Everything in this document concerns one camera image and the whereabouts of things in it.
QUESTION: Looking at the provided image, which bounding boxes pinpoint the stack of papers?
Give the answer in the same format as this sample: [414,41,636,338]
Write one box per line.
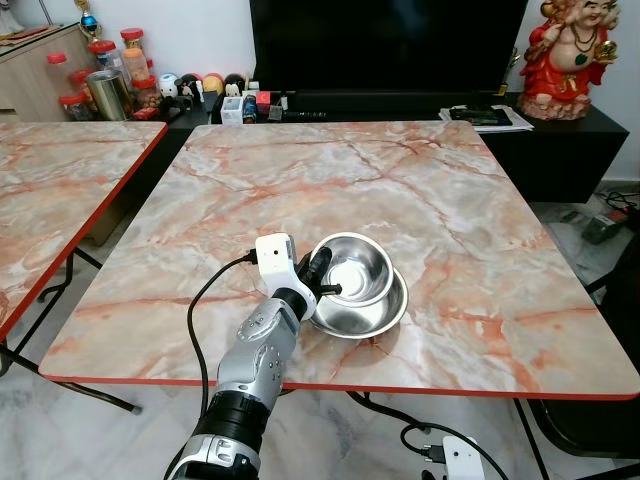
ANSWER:
[439,102,535,134]

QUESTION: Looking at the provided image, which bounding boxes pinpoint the silver metal tin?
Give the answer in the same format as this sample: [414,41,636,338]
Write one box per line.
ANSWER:
[85,69,134,122]

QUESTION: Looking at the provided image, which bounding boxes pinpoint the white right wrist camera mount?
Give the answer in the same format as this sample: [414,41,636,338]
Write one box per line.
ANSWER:
[442,435,488,480]

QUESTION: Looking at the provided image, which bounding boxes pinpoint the black chair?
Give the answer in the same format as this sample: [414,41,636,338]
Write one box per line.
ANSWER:
[519,234,640,462]

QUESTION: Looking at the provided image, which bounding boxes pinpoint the white panda figurine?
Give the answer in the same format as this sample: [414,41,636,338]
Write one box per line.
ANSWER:
[158,73,182,102]

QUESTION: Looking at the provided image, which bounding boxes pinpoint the black metal table frame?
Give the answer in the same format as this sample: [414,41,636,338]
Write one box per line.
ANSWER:
[0,245,143,416]
[344,390,640,480]

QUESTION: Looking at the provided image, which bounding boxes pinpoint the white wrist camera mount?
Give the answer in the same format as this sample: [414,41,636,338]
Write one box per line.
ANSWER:
[442,435,488,480]
[254,233,302,293]

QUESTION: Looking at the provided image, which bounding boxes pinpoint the small white box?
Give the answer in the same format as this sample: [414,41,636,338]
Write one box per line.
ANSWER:
[220,95,245,125]

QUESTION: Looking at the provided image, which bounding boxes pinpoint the light wooden cabinet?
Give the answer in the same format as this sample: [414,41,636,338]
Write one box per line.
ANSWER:
[0,24,101,123]

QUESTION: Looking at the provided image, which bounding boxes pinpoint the tall red-lid jar orange contents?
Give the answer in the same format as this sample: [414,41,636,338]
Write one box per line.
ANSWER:
[119,27,152,87]

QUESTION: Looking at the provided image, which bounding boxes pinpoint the small stainless steel bowl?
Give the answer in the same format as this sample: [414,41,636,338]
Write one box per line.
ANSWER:
[310,232,395,307]

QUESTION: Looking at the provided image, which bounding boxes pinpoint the black flat screen television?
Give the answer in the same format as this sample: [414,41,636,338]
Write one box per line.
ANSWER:
[249,0,530,98]

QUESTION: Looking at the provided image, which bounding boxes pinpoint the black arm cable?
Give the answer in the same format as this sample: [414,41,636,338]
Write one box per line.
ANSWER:
[185,254,261,421]
[400,420,513,480]

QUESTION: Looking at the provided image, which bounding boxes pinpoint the red-lid plastic jar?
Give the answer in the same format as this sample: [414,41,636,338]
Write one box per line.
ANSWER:
[57,92,92,122]
[132,77,162,111]
[45,51,77,97]
[87,39,122,75]

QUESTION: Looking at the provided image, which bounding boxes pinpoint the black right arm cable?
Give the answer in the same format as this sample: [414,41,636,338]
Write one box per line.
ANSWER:
[400,420,513,480]

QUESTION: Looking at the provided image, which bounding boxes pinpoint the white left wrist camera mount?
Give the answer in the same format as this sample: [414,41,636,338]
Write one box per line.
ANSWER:
[254,233,302,293]

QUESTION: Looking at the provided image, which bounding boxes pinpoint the grey power strip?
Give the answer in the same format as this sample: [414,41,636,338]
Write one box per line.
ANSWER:
[582,204,635,246]

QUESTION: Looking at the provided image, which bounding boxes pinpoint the gold trophy with blue ball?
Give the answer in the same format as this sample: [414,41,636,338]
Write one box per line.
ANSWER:
[74,0,102,43]

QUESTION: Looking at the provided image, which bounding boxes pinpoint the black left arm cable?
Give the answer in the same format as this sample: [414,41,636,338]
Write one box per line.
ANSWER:
[185,254,261,421]

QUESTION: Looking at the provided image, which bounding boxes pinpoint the red laughing Buddha statue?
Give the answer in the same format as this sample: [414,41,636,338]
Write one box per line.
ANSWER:
[517,0,622,122]

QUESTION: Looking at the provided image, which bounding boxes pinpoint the large stainless steel bowl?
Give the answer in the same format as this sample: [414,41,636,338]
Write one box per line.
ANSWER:
[309,264,410,340]

